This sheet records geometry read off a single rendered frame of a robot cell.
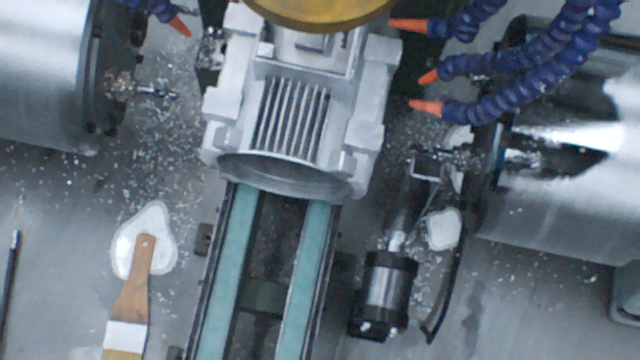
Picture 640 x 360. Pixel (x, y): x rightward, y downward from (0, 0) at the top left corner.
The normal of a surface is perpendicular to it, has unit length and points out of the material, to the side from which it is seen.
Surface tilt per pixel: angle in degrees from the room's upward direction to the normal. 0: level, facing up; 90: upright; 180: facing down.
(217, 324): 0
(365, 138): 0
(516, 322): 0
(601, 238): 66
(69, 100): 51
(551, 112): 9
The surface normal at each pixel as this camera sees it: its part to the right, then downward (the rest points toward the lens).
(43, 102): -0.14, 0.62
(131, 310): 0.04, -0.25
